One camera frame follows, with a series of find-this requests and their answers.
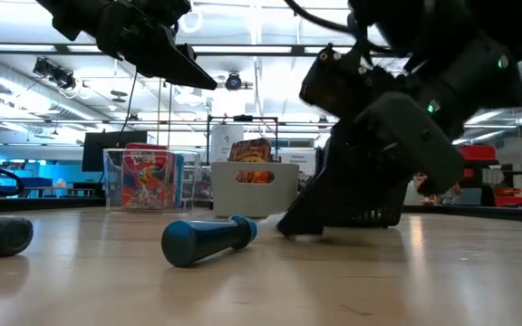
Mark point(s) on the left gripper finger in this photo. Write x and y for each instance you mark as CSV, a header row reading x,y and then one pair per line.
x,y
170,63

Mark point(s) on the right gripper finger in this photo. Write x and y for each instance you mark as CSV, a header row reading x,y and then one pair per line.
x,y
333,181

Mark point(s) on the red patterned box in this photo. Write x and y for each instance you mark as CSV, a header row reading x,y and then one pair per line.
x,y
249,151

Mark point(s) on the blue cereal box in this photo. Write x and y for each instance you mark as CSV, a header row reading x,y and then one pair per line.
x,y
179,181

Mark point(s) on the small teal dropper bottle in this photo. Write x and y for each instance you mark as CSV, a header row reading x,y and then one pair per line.
x,y
197,242

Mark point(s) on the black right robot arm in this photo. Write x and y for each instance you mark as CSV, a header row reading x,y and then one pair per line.
x,y
469,45

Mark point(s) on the black mesh basket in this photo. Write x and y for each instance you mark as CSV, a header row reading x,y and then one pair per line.
x,y
379,218

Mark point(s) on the round black ceiling device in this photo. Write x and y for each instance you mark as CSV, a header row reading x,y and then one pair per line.
x,y
233,81

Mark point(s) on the long ceiling light bar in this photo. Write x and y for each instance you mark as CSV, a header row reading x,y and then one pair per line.
x,y
243,49

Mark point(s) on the tall red bin rack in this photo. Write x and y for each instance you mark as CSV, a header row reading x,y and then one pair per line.
x,y
478,152

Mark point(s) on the black monitor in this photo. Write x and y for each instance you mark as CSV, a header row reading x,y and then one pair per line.
x,y
107,151

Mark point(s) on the light grey plastic bin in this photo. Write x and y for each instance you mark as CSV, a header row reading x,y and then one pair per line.
x,y
225,199

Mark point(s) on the clear plastic bin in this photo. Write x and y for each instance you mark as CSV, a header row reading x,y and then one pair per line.
x,y
193,181

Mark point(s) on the black metal table frame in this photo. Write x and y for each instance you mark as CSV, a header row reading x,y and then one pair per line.
x,y
492,213

